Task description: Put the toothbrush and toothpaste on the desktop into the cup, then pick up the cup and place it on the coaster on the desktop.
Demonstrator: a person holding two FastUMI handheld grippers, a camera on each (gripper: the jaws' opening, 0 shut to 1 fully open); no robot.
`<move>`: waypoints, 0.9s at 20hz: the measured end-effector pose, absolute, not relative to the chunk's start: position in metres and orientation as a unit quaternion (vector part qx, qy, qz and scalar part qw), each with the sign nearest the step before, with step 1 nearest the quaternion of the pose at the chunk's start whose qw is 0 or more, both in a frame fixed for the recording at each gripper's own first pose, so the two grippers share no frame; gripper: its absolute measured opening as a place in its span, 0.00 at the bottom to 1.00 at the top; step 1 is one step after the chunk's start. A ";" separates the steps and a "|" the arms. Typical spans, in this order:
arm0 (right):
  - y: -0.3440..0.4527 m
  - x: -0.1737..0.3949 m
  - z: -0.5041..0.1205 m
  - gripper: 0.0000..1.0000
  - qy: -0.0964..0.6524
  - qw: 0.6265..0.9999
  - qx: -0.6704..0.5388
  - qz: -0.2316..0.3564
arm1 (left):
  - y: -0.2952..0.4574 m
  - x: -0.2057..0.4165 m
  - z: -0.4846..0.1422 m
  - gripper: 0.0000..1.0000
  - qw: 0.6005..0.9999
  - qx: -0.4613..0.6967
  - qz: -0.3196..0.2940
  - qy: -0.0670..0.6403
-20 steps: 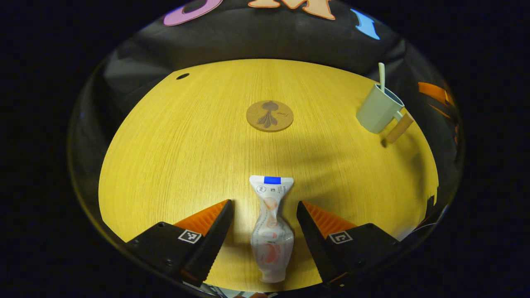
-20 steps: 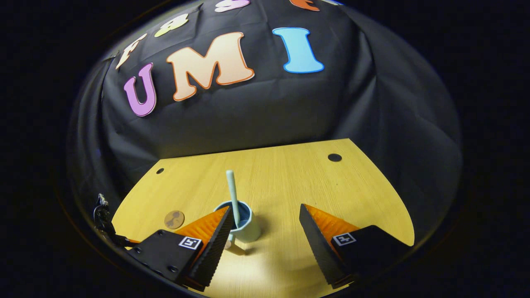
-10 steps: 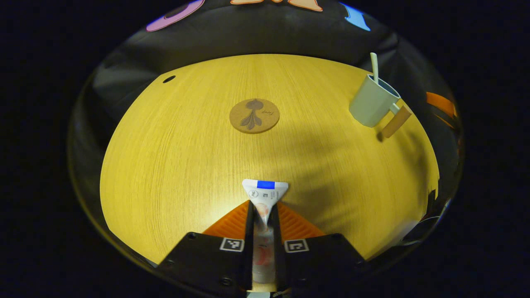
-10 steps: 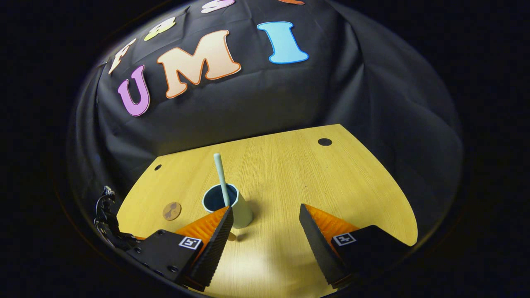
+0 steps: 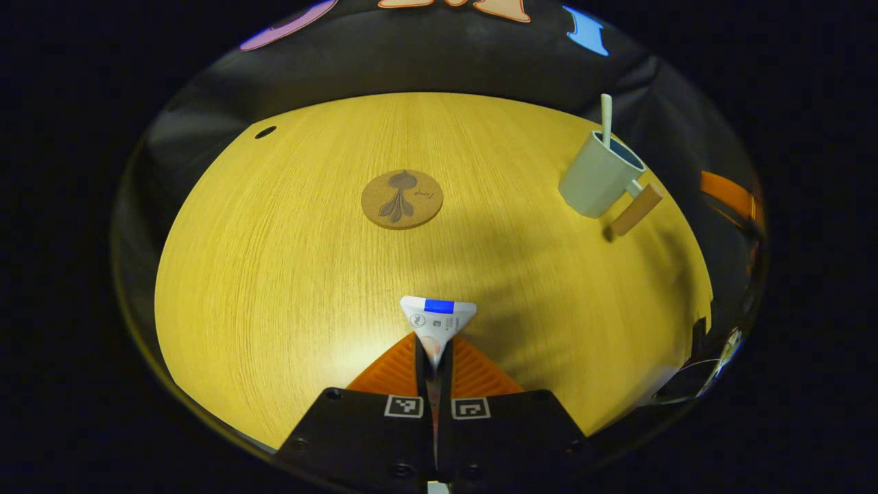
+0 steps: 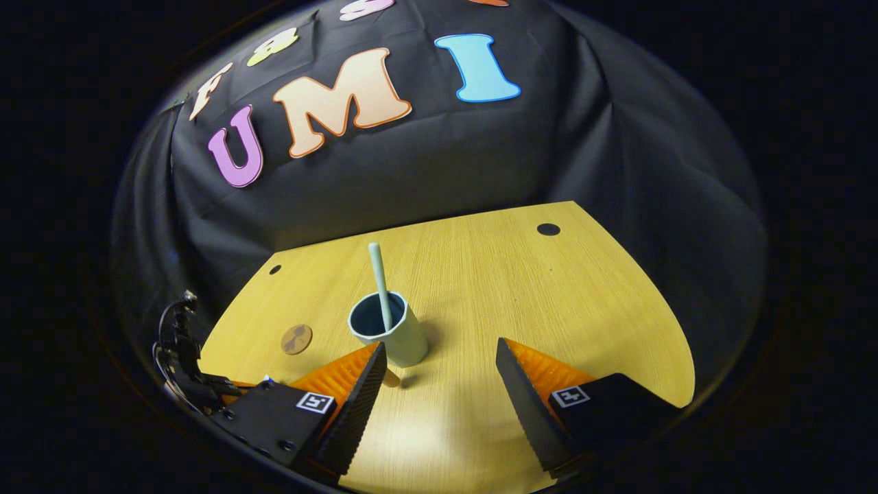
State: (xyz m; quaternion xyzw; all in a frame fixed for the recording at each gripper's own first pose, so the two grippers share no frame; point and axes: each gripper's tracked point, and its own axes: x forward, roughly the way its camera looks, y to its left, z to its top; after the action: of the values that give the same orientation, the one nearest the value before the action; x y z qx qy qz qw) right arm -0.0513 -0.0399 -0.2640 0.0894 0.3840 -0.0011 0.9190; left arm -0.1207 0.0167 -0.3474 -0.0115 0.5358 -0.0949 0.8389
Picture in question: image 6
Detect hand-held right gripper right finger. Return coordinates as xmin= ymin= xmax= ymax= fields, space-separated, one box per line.
xmin=495 ymin=337 xmax=681 ymax=481

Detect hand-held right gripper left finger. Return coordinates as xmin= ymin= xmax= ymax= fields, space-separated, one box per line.
xmin=211 ymin=341 xmax=389 ymax=481

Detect light blue cup wooden handle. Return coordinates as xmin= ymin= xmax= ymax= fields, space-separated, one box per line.
xmin=348 ymin=291 xmax=429 ymax=388

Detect light blue toothbrush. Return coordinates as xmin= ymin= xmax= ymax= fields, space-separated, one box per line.
xmin=368 ymin=242 xmax=395 ymax=333

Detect wooden desktop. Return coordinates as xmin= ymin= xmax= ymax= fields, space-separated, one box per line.
xmin=199 ymin=201 xmax=696 ymax=493

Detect black backdrop cloth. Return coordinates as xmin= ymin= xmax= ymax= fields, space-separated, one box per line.
xmin=110 ymin=0 xmax=769 ymax=412

